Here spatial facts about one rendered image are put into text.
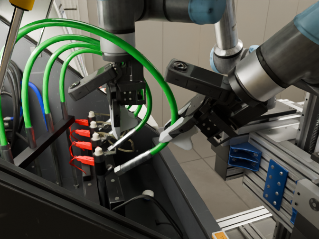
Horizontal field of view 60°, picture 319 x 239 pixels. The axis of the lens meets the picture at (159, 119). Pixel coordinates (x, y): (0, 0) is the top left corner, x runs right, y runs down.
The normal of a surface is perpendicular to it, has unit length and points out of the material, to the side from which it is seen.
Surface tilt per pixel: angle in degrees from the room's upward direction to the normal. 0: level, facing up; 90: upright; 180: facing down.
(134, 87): 90
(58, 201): 43
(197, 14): 115
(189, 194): 0
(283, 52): 80
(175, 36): 90
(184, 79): 103
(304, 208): 90
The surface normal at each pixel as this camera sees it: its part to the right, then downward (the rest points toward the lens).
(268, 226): 0.00, -0.91
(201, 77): 0.20, -0.73
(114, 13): 0.07, 0.42
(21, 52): 0.29, 0.40
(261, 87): -0.28, 0.62
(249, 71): -0.74, -0.06
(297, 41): -0.66, 0.15
